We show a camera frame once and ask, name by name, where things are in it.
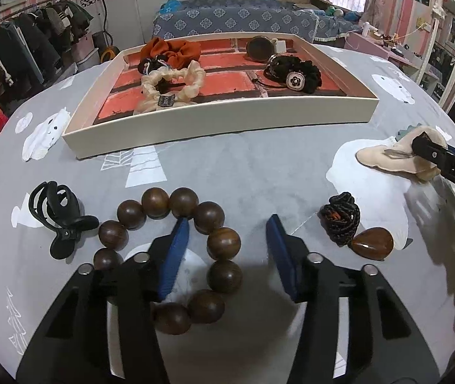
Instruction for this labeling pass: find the white storage bin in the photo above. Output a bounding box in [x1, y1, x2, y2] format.
[73, 34, 96, 73]

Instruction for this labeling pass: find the metal clothes rack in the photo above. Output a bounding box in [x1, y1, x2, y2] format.
[0, 0, 58, 44]

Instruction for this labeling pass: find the pink desk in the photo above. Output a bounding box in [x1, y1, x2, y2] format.
[345, 30, 424, 84]

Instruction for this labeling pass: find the black scrunchie with flower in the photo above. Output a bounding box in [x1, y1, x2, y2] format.
[269, 55, 323, 92]

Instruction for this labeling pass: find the standing mirror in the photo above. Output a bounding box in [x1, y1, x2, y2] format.
[427, 0, 455, 113]

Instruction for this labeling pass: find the cream satin scrunchie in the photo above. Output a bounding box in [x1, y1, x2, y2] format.
[133, 61, 207, 115]

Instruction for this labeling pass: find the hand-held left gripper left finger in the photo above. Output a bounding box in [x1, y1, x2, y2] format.
[15, 218, 191, 384]

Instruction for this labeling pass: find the row of hanging clothes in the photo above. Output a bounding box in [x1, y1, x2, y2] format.
[0, 0, 94, 145]

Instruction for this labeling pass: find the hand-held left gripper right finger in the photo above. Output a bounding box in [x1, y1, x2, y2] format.
[265, 214, 440, 384]

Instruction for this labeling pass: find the bed with blue patterned cover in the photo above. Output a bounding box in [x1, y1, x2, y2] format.
[151, 0, 366, 44]

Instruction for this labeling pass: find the wooden pendant on black cord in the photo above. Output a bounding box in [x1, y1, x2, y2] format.
[319, 192, 395, 261]

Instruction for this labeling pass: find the black hair claw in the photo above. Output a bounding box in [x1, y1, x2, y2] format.
[28, 181, 100, 260]

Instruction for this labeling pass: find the beige fabric hair clip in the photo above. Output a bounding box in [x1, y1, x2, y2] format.
[355, 126, 448, 182]

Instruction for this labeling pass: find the orange scrunchie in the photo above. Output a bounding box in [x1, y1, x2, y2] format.
[138, 37, 202, 68]

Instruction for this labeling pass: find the cream tray with orange lining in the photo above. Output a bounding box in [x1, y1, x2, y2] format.
[61, 34, 380, 160]

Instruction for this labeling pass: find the wooden bead bracelet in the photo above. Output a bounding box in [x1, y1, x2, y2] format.
[93, 187, 243, 336]

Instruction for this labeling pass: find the garment steamer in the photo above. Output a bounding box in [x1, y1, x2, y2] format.
[88, 0, 121, 65]

